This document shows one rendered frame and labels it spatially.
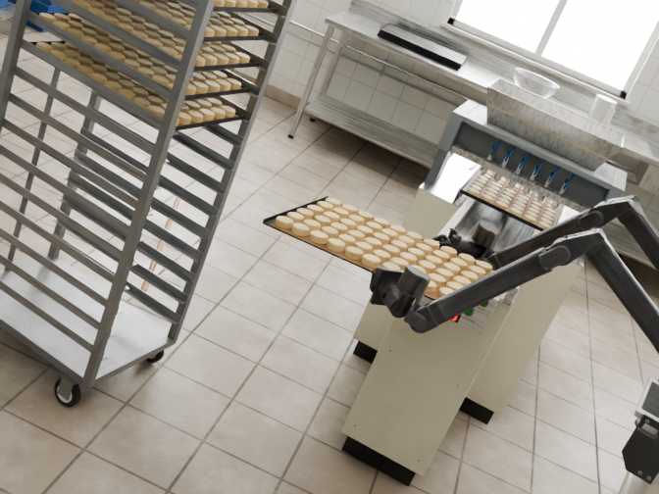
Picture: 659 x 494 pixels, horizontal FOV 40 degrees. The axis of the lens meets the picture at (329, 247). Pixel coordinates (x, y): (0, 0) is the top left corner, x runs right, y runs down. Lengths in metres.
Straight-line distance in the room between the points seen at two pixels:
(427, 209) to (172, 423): 1.33
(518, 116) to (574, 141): 0.23
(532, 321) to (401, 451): 0.83
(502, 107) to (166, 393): 1.68
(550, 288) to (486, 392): 0.55
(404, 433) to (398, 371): 0.24
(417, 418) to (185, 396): 0.84
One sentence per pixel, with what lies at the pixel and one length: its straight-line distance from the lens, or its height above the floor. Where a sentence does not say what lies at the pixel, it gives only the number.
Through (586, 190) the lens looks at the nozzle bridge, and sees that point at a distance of 3.65.
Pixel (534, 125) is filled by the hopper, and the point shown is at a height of 1.25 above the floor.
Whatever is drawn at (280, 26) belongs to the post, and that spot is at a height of 1.36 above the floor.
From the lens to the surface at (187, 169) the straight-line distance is 3.14.
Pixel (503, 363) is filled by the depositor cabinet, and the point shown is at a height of 0.31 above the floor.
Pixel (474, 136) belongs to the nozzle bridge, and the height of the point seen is 1.10.
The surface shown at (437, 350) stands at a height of 0.56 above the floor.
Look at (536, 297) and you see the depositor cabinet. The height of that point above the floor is 0.64.
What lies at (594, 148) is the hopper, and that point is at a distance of 3.58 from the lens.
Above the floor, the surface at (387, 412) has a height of 0.26.
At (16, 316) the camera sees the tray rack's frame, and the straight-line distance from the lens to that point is 3.26.
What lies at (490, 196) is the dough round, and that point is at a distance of 3.67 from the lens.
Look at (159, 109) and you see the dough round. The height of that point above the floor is 1.06.
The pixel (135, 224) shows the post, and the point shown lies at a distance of 2.74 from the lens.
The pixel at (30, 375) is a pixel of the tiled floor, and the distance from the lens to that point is 3.26.
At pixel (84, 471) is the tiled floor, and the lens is 2.94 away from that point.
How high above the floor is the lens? 1.94
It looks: 23 degrees down
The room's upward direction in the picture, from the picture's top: 22 degrees clockwise
